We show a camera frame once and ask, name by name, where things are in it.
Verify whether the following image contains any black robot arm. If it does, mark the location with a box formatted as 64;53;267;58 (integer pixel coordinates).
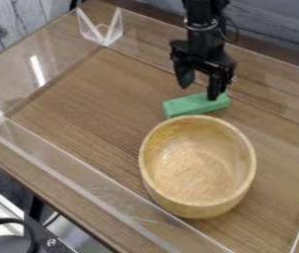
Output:
168;0;237;101

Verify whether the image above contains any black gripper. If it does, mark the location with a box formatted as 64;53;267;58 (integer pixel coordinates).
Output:
168;26;237;101

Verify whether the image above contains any black table leg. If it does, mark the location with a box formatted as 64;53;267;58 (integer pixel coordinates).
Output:
30;197;46;221

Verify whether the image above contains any clear acrylic tray wall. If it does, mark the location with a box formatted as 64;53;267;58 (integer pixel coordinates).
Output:
0;0;299;253

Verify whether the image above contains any clear acrylic corner bracket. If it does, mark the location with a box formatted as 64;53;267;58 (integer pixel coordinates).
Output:
75;8;123;47

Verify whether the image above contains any green rectangular block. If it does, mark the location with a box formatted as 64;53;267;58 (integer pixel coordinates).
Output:
162;92;231;119

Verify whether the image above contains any black metal stand base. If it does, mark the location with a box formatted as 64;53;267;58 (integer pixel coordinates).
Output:
0;226;80;253

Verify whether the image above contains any brown wooden bowl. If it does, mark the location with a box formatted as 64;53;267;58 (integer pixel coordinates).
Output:
139;115;257;219

